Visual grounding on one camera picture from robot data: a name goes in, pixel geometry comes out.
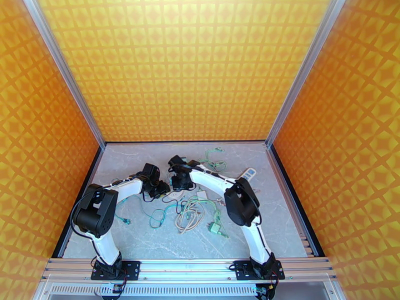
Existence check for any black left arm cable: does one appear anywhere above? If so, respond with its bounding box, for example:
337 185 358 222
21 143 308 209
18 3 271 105
70 189 104 238

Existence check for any aluminium table side rail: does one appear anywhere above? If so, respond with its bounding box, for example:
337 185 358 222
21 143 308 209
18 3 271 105
265 145 315 258
57 145 106 259

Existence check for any white power strip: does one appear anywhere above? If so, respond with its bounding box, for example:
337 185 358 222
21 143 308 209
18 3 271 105
238 167 258 182

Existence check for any teal charging cable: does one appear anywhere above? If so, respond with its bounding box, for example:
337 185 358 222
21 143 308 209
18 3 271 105
149 200 188 230

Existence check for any perforated metal panel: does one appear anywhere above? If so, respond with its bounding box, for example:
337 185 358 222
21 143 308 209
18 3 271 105
32 281 346 300

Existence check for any green charging cable bundle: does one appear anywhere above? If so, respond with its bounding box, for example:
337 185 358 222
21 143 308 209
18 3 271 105
198 146 228 173

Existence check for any beige power cable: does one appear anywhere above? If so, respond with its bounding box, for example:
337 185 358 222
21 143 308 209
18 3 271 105
174 200 207 235

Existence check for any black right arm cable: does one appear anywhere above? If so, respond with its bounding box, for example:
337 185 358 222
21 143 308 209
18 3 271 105
255 195 263 226

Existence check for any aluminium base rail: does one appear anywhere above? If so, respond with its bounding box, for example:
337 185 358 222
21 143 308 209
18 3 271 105
39 257 338 282

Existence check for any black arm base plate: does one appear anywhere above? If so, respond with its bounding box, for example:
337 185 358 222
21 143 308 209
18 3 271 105
90 260 142 281
233 260 286 281

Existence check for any aluminium frame post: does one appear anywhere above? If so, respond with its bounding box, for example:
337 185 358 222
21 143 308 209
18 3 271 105
21 0 107 151
265 0 348 151

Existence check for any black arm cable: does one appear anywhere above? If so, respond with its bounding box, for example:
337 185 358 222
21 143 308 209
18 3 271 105
70 189 104 238
255 195 263 226

